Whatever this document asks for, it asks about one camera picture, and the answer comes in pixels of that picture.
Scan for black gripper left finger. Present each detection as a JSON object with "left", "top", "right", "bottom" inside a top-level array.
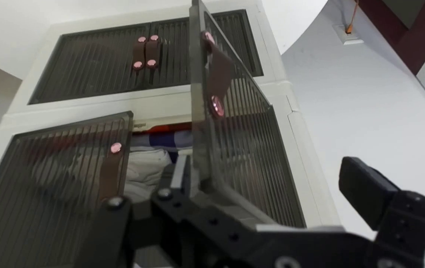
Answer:
[{"left": 76, "top": 195, "right": 184, "bottom": 268}]

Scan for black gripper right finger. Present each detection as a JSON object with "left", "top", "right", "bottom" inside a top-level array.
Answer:
[{"left": 339, "top": 157, "right": 425, "bottom": 268}]

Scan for clothes inside middle cabinet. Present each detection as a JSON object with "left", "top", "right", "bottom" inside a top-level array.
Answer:
[{"left": 123, "top": 127, "right": 193, "bottom": 203}]

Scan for white three-tier storage cabinet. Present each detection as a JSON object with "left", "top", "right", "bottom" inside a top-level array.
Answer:
[{"left": 0, "top": 5, "right": 340, "bottom": 268}]

